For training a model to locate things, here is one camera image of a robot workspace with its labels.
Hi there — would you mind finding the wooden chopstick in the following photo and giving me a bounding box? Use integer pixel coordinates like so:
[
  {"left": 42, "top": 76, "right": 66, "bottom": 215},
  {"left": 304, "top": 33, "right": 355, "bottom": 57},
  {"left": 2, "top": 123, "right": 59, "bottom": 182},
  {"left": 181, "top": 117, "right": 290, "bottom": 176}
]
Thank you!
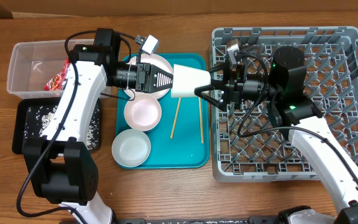
[
  {"left": 170, "top": 98, "right": 181, "bottom": 139},
  {"left": 198, "top": 97, "right": 204, "bottom": 144}
]

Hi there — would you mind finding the red snack wrapper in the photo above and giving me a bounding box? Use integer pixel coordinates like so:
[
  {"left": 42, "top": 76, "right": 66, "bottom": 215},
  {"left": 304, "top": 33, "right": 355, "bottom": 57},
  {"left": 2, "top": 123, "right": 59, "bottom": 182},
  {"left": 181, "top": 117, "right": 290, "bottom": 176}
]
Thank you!
[{"left": 44, "top": 59, "right": 70, "bottom": 91}]

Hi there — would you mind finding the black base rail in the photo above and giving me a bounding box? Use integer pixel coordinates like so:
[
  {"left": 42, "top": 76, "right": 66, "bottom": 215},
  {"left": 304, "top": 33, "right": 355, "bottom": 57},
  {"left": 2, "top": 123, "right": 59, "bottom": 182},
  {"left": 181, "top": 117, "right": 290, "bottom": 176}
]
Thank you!
[{"left": 116, "top": 205, "right": 338, "bottom": 224}]

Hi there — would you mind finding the large white plate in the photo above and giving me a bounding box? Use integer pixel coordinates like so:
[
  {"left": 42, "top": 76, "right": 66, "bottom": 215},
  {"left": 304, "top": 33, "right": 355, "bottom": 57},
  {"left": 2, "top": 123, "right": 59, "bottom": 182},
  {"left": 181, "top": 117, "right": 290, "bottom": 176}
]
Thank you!
[{"left": 124, "top": 54, "right": 173, "bottom": 100}]

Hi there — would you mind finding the white bowl with food residue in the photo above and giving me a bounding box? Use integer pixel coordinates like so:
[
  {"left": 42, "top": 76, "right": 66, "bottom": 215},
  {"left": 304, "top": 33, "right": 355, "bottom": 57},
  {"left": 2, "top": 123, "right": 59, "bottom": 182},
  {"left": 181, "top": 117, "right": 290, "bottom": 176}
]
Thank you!
[{"left": 124, "top": 94, "right": 162, "bottom": 131}]

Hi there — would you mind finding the shallow grey-white bowl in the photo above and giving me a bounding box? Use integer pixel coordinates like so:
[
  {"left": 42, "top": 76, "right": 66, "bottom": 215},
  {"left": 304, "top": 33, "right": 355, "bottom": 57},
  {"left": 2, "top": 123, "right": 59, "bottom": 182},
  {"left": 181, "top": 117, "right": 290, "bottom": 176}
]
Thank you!
[{"left": 111, "top": 129, "right": 151, "bottom": 168}]

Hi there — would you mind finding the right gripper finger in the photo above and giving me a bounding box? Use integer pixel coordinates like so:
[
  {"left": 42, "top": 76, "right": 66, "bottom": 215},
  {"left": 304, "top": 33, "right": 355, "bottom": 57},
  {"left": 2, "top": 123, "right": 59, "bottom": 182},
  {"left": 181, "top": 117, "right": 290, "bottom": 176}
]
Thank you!
[
  {"left": 208, "top": 60, "right": 231, "bottom": 82},
  {"left": 194, "top": 84, "right": 227, "bottom": 111}
]

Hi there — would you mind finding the small white cup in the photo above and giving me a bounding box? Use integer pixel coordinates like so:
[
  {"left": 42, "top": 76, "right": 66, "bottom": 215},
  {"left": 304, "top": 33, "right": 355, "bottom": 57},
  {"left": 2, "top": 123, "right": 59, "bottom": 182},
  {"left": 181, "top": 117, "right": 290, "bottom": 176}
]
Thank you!
[{"left": 171, "top": 64, "right": 211, "bottom": 98}]

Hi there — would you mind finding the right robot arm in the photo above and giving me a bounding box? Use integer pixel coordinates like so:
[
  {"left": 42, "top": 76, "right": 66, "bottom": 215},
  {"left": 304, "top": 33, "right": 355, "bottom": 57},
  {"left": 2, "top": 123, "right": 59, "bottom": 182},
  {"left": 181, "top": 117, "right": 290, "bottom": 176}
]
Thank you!
[{"left": 195, "top": 46, "right": 358, "bottom": 223}]

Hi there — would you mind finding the clear plastic waste bin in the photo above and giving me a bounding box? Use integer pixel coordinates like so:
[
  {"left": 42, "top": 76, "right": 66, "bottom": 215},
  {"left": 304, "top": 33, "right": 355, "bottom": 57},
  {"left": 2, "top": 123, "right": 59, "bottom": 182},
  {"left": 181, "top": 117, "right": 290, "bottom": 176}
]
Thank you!
[{"left": 6, "top": 38, "right": 112, "bottom": 100}]

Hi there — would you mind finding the grey dishwasher rack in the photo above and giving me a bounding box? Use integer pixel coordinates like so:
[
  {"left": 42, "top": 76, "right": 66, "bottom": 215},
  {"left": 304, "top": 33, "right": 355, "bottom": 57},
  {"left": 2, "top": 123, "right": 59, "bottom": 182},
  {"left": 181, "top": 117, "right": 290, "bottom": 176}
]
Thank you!
[{"left": 210, "top": 26, "right": 358, "bottom": 182}]

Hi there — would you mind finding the black food waste tray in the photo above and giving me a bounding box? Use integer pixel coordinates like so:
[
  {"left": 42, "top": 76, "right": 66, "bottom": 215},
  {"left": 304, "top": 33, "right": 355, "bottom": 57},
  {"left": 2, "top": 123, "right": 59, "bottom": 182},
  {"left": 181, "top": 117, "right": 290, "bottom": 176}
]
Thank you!
[{"left": 12, "top": 98, "right": 101, "bottom": 154}]

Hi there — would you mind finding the teal serving tray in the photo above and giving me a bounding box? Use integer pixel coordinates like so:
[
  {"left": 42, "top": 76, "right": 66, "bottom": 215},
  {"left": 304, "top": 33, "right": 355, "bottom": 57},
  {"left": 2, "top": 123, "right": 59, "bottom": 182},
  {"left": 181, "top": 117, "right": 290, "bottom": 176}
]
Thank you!
[{"left": 114, "top": 52, "right": 210, "bottom": 170}]

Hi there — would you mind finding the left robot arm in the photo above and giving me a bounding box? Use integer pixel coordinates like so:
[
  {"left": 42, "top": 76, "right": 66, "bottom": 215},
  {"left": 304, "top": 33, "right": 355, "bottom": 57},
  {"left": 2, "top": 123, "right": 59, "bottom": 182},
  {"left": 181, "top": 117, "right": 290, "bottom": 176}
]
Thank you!
[{"left": 22, "top": 28, "right": 173, "bottom": 223}]

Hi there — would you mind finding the rice pile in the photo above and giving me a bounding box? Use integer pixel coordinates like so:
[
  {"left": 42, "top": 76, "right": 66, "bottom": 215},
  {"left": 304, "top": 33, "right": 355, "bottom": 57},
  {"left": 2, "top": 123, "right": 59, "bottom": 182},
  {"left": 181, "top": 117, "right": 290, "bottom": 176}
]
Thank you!
[{"left": 23, "top": 103, "right": 101, "bottom": 151}]

